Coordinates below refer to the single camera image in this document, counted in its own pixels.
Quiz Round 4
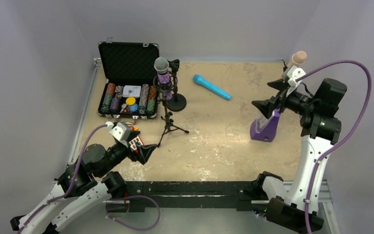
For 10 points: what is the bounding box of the pink toy microphone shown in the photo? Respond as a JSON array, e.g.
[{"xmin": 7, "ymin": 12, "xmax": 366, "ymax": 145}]
[{"xmin": 285, "ymin": 51, "xmax": 307, "ymax": 78}]

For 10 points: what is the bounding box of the black tripod mic stand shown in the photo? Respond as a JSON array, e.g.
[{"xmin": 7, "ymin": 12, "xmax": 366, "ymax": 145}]
[{"xmin": 152, "ymin": 67, "xmax": 190, "ymax": 149}]

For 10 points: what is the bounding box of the black round-base mic stand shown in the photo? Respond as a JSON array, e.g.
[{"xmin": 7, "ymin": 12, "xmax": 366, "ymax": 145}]
[
  {"xmin": 163, "ymin": 59, "xmax": 187, "ymax": 112},
  {"xmin": 281, "ymin": 65, "xmax": 289, "ymax": 80}
]

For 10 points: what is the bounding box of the purple glitter microphone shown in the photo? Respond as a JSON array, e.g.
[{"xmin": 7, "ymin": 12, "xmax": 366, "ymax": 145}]
[{"xmin": 154, "ymin": 57, "xmax": 172, "ymax": 100}]

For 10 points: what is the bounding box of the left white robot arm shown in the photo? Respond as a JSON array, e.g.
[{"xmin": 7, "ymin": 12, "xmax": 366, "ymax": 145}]
[{"xmin": 10, "ymin": 142, "xmax": 157, "ymax": 234}]

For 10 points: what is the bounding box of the purple metronome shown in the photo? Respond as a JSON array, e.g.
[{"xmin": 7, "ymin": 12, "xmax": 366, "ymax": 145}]
[{"xmin": 249, "ymin": 109, "xmax": 281, "ymax": 142}]

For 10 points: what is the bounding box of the red yellow toy block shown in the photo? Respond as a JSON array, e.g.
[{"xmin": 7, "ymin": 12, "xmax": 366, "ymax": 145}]
[{"xmin": 129, "ymin": 125, "xmax": 144, "ymax": 149}]

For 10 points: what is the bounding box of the blue small blind chip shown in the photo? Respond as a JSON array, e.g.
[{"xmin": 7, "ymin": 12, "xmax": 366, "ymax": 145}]
[{"xmin": 129, "ymin": 103, "xmax": 138, "ymax": 113}]

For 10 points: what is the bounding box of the triangular all-in marker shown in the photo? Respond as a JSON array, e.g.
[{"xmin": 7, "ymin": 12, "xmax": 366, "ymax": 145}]
[{"xmin": 120, "ymin": 103, "xmax": 132, "ymax": 114}]

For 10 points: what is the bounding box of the yellow round chip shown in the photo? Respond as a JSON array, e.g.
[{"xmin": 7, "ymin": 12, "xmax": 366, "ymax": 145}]
[{"xmin": 126, "ymin": 97, "xmax": 136, "ymax": 106}]

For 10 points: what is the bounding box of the black poker chip case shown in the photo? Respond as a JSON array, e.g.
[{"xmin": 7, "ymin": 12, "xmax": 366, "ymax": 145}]
[{"xmin": 97, "ymin": 40, "xmax": 160, "ymax": 119}]

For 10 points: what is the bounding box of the white playing card deck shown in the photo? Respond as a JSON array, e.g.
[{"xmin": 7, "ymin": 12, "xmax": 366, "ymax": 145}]
[{"xmin": 122, "ymin": 85, "xmax": 142, "ymax": 98}]

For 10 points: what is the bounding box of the blue toy microphone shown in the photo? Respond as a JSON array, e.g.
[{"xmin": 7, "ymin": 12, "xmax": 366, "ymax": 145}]
[{"xmin": 193, "ymin": 74, "xmax": 231, "ymax": 100}]

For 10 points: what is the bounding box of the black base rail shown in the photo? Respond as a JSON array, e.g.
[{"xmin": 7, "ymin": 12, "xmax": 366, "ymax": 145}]
[{"xmin": 46, "ymin": 179, "xmax": 333, "ymax": 214}]

